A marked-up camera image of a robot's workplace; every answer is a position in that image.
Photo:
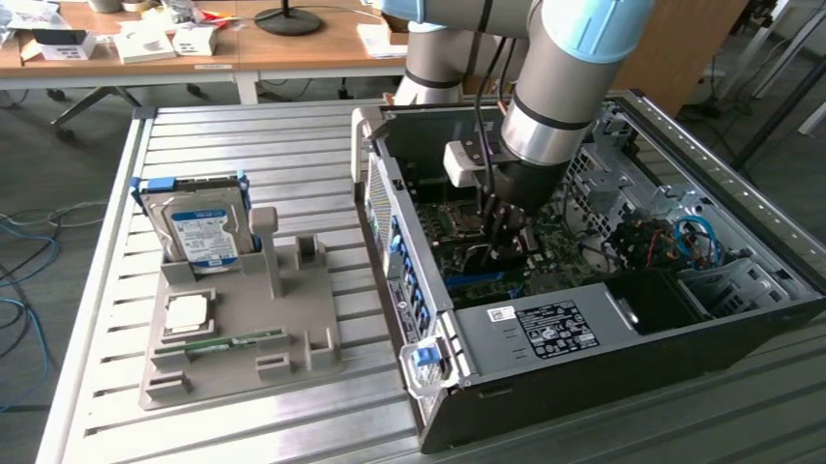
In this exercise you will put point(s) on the silver disk bay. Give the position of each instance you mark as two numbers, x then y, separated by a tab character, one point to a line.
742	290

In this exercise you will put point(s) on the white carton with label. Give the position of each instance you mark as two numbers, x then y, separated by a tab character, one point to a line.
194	41

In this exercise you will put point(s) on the white paper stack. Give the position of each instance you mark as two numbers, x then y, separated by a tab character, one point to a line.
381	41

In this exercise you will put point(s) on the black lamp base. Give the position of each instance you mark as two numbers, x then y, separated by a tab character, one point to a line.
287	21

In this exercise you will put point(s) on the CPU socket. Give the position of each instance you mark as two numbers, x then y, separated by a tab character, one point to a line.
461	220

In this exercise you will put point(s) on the white box with black lid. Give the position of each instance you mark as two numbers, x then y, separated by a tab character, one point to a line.
65	50

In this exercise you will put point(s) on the green RAM stick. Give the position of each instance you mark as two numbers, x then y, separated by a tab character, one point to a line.
213	344

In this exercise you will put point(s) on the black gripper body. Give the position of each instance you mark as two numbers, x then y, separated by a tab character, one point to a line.
529	186

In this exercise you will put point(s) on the blue case latch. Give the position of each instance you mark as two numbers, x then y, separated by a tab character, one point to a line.
425	357

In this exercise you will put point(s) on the grey parts rack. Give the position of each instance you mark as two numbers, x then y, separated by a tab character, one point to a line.
258	309

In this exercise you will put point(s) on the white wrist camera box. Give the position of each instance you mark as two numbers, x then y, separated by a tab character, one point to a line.
461	164

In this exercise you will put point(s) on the wooden desk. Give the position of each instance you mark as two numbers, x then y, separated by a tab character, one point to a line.
290	48

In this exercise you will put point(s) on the hard disk in blue bracket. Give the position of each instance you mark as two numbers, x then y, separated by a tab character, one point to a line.
197	232

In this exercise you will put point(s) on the silver CPU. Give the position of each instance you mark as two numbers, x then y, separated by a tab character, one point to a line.
186	314

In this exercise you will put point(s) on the graphics card with metal bracket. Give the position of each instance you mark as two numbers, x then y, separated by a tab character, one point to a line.
478	258

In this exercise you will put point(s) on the white open box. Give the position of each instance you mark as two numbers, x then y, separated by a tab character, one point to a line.
146	48

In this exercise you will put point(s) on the black open PC case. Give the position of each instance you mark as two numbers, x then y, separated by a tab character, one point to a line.
581	401

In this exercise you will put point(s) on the grey power supply unit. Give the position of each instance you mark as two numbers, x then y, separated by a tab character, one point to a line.
490	338

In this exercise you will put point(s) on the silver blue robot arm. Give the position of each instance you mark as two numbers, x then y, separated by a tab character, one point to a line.
568	72

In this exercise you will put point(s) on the green motherboard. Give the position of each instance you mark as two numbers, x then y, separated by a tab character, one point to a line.
562	261

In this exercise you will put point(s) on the blue expansion slot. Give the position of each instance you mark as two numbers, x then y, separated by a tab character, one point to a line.
474	280

